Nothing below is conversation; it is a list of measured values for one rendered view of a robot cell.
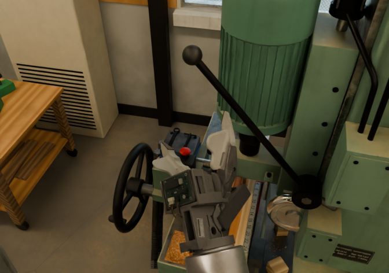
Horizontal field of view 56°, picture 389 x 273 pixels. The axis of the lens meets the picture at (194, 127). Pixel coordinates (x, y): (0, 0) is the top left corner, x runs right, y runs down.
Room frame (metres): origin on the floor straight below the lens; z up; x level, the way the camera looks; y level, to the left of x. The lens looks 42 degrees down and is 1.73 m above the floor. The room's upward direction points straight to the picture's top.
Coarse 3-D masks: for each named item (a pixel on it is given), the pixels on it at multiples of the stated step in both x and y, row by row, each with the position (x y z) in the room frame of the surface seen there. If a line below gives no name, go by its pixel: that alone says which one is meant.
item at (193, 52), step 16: (192, 48) 0.54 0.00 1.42; (192, 64) 0.53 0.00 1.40; (208, 80) 0.53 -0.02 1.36; (224, 96) 0.52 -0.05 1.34; (240, 112) 0.52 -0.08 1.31; (256, 128) 0.51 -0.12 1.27; (304, 176) 0.50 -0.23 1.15; (304, 192) 0.46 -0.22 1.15; (320, 192) 0.46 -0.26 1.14; (304, 208) 0.46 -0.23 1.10; (336, 208) 0.46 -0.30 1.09
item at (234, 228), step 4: (240, 184) 0.65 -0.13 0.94; (244, 184) 0.67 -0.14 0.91; (240, 212) 0.55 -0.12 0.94; (236, 216) 0.54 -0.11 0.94; (240, 216) 0.54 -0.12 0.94; (236, 220) 0.53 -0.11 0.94; (232, 224) 0.52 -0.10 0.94; (236, 224) 0.52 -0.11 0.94; (232, 228) 0.51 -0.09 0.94; (236, 228) 0.51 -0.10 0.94; (232, 232) 0.50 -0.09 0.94; (236, 232) 0.50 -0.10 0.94
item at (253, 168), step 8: (240, 152) 0.64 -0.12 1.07; (264, 152) 0.64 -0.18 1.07; (280, 152) 0.64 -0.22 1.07; (240, 160) 0.62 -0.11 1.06; (248, 160) 0.62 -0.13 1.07; (256, 160) 0.62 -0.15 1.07; (264, 160) 0.62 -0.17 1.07; (272, 160) 0.62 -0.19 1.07; (240, 168) 0.62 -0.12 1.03; (248, 168) 0.62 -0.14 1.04; (256, 168) 0.61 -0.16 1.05; (264, 168) 0.61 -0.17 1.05; (272, 168) 0.60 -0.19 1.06; (280, 168) 0.60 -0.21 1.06; (240, 176) 0.62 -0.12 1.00; (248, 176) 0.62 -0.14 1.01; (256, 176) 0.61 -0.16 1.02; (264, 176) 0.61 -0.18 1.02
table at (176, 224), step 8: (216, 112) 1.01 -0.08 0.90; (216, 120) 0.97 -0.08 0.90; (208, 128) 0.92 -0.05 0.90; (216, 128) 0.92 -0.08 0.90; (208, 168) 0.74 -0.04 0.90; (160, 192) 0.68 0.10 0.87; (160, 200) 0.66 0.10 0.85; (176, 216) 0.57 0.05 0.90; (176, 224) 0.54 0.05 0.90; (168, 232) 0.52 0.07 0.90; (224, 232) 0.52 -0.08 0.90; (168, 240) 0.50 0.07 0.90; (160, 256) 0.45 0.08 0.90; (160, 264) 0.44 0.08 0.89; (168, 264) 0.43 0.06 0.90; (176, 264) 0.43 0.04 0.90; (160, 272) 0.44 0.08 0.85; (168, 272) 0.43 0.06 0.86; (176, 272) 0.43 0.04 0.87; (184, 272) 0.42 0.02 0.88
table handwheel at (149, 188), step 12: (144, 144) 0.82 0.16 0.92; (132, 156) 0.74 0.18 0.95; (120, 180) 0.67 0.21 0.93; (132, 180) 0.74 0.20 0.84; (144, 180) 0.76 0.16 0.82; (120, 192) 0.64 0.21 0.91; (132, 192) 0.71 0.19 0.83; (144, 192) 0.72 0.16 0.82; (120, 204) 0.62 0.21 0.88; (144, 204) 0.76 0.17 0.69; (120, 216) 0.61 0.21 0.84; (132, 216) 0.71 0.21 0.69; (120, 228) 0.61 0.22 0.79; (132, 228) 0.65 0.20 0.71
